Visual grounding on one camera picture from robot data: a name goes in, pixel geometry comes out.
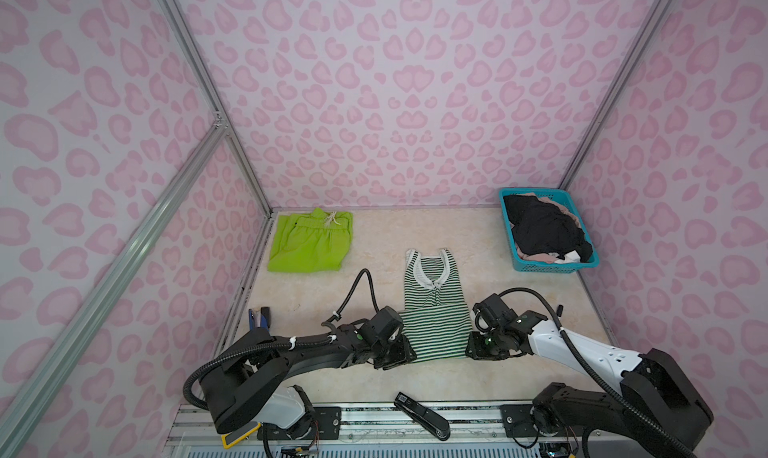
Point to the teal plastic laundry basket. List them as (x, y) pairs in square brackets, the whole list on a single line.
[(545, 231)]

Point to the blue stapler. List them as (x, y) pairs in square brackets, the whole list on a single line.
[(259, 317)]

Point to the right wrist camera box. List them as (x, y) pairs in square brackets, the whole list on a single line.
[(492, 313)]

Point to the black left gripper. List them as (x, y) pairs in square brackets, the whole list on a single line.
[(407, 353)]

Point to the lime green shorts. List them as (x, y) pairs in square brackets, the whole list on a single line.
[(311, 242)]

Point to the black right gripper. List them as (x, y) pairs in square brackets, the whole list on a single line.
[(473, 352)]

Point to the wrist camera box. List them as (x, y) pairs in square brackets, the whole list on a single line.
[(386, 325), (492, 313)]

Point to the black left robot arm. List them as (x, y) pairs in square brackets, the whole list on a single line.
[(245, 383)]

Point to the green white striped shirt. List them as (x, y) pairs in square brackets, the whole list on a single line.
[(436, 316)]

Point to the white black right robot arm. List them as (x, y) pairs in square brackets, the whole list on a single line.
[(642, 396)]

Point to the black garment in basket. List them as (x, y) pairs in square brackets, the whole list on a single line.
[(546, 227)]

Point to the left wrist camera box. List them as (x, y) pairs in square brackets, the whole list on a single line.
[(386, 325)]

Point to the pink garment in basket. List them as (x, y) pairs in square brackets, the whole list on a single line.
[(540, 258)]

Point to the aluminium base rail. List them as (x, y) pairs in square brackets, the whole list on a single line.
[(379, 429)]

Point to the black stapler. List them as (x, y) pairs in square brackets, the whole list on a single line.
[(431, 421)]

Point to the yellow calculator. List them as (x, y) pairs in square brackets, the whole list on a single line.
[(243, 433)]

